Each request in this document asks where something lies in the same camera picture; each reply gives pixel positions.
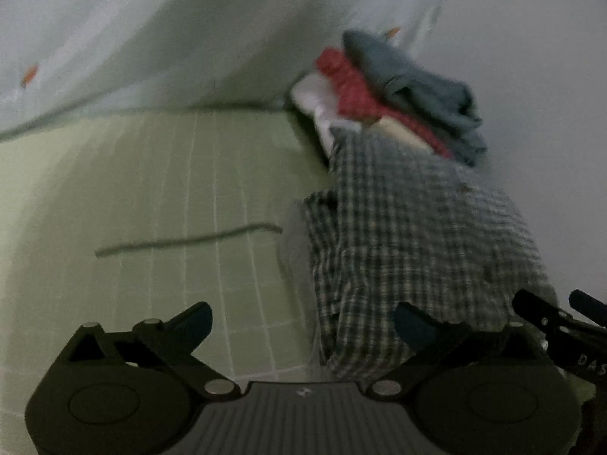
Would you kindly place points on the cream folded garment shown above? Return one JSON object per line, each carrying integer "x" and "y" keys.
{"x": 397, "y": 131}

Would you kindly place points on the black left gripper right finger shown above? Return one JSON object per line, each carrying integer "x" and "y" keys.
{"x": 472, "y": 392}

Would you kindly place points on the white folded garment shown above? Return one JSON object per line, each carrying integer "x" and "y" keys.
{"x": 314, "y": 97}

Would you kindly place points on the light blue carrot-print quilt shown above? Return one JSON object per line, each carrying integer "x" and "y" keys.
{"x": 62, "y": 57}

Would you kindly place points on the blue white plaid shirt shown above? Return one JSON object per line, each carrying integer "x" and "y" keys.
{"x": 399, "y": 225}

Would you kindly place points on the dark teal folded garment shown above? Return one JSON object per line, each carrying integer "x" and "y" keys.
{"x": 447, "y": 106}

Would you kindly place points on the red patterned folded garment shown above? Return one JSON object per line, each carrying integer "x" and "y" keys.
{"x": 356, "y": 100}

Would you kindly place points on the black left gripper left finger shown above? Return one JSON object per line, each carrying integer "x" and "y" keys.
{"x": 134, "y": 392}

